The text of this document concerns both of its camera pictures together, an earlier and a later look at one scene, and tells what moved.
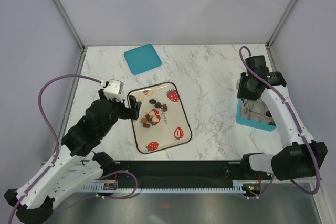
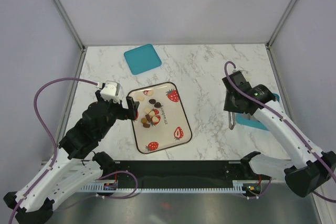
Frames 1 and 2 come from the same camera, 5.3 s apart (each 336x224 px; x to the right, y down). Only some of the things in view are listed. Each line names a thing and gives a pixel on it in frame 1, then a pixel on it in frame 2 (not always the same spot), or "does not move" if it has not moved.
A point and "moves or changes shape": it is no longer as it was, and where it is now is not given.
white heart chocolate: [151, 114] does not move
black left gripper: [135, 109] does not move
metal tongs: [245, 104] moves or changes shape
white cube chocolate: [147, 110] does not move
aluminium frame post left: [65, 16] does not move
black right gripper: [241, 93] to [227, 106]
